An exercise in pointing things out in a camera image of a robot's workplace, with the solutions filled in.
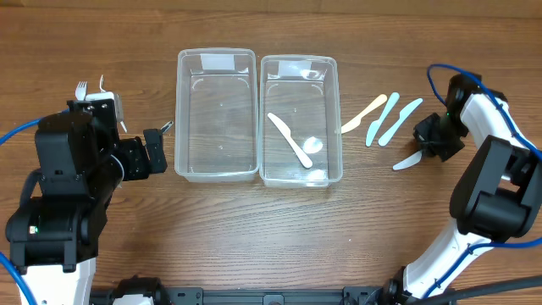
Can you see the right clear plastic container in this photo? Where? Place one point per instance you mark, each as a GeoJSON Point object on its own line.
{"type": "Point", "coordinates": [303, 91]}

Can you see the pale blue plastic knife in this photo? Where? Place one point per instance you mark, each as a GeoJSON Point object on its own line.
{"type": "Point", "coordinates": [403, 115]}

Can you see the black handled metal fork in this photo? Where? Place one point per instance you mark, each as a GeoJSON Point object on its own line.
{"type": "Point", "coordinates": [167, 126]}

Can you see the thin white plastic fork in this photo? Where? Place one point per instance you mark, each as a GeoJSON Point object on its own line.
{"type": "Point", "coordinates": [101, 82]}

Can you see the beige plastic knife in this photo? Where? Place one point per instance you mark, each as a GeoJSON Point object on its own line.
{"type": "Point", "coordinates": [356, 121]}

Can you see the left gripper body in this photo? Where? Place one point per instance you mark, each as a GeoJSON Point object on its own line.
{"type": "Point", "coordinates": [154, 151]}

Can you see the clear plastic container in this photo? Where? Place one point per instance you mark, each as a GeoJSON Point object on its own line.
{"type": "Point", "coordinates": [216, 115]}
{"type": "Point", "coordinates": [303, 91]}

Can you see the light blue plastic knife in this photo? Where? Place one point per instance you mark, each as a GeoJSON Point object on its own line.
{"type": "Point", "coordinates": [375, 125]}

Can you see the white plastic knife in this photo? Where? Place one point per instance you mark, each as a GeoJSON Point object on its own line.
{"type": "Point", "coordinates": [285, 131]}
{"type": "Point", "coordinates": [409, 161]}

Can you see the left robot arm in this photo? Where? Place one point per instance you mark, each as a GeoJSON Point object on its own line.
{"type": "Point", "coordinates": [53, 235]}

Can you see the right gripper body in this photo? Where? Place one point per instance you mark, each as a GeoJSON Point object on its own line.
{"type": "Point", "coordinates": [429, 140]}

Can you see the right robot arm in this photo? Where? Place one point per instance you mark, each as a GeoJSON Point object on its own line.
{"type": "Point", "coordinates": [496, 200]}

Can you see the left clear plastic container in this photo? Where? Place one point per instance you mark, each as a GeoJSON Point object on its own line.
{"type": "Point", "coordinates": [216, 115]}

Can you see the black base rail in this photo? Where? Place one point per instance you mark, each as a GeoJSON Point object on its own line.
{"type": "Point", "coordinates": [146, 290]}

